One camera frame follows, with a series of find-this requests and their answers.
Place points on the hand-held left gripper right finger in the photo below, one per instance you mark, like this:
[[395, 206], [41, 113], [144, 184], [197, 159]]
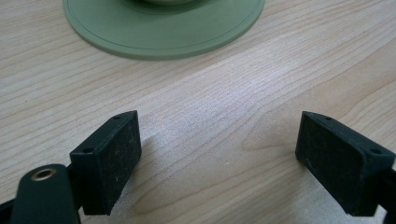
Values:
[[339, 168]]

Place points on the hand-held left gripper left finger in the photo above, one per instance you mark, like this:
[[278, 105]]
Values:
[[109, 161]]

